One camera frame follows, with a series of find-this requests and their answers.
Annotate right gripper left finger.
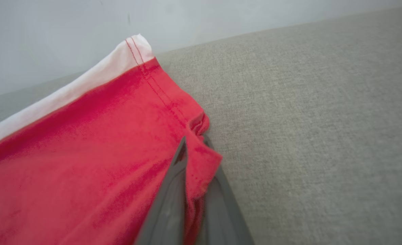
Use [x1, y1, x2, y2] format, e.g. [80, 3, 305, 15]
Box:
[135, 136, 188, 245]

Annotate red and white garment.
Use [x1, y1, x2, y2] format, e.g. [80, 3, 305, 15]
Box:
[0, 33, 223, 245]

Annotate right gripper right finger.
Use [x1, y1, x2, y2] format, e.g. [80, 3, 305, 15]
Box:
[196, 135, 255, 245]

